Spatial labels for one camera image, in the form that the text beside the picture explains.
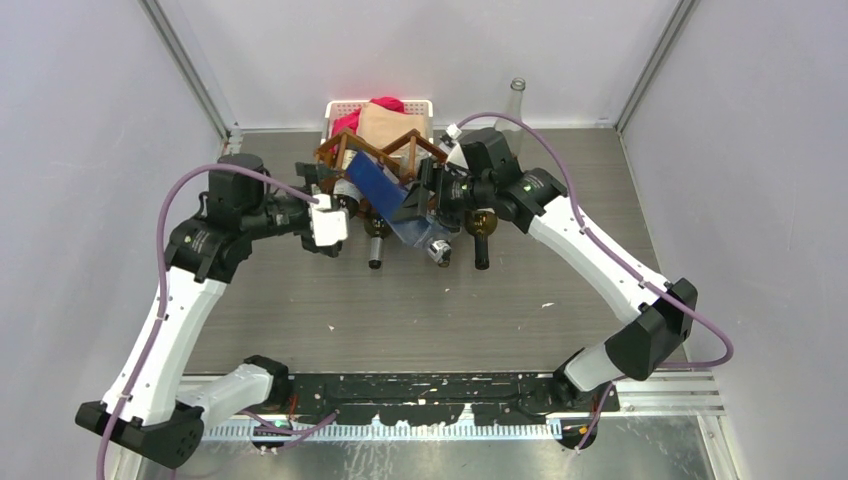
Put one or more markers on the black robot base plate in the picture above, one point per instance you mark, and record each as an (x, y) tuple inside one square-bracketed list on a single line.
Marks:
[(425, 399)]

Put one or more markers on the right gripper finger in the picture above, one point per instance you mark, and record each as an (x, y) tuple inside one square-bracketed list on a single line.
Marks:
[(428, 173), (417, 206)]

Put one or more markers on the white plastic basket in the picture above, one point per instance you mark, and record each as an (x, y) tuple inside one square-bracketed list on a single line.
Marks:
[(339, 108)]

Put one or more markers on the dark green bottle right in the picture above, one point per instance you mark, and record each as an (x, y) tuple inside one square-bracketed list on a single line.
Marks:
[(481, 224)]

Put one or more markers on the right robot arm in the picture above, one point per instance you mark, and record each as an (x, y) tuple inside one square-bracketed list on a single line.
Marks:
[(482, 173)]

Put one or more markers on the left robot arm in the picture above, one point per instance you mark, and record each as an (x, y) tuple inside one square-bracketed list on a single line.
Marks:
[(207, 226)]

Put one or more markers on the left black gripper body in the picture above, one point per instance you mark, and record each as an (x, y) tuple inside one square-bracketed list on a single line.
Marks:
[(301, 214)]

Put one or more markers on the clear glass wine bottle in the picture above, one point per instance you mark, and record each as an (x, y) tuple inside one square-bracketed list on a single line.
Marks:
[(513, 133)]

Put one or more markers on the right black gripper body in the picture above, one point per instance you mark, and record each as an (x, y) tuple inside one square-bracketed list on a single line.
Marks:
[(457, 195)]

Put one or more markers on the blue square glass bottle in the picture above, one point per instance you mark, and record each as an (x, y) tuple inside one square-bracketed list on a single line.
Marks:
[(385, 196)]

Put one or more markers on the brown wooden wine rack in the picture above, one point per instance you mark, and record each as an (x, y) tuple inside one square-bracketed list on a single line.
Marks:
[(399, 157)]

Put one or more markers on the pink red cloth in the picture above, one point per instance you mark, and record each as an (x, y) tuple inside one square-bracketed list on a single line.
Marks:
[(351, 120)]

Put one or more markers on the beige cloth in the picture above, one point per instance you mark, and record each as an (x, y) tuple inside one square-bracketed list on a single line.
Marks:
[(380, 126)]

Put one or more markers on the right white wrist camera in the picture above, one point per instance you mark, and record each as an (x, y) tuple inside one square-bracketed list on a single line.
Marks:
[(449, 144)]

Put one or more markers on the green bottle silver capsule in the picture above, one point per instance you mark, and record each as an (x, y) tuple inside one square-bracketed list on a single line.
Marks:
[(378, 230)]

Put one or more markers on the dark green bottle white label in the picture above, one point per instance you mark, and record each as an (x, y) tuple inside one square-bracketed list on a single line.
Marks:
[(346, 192)]

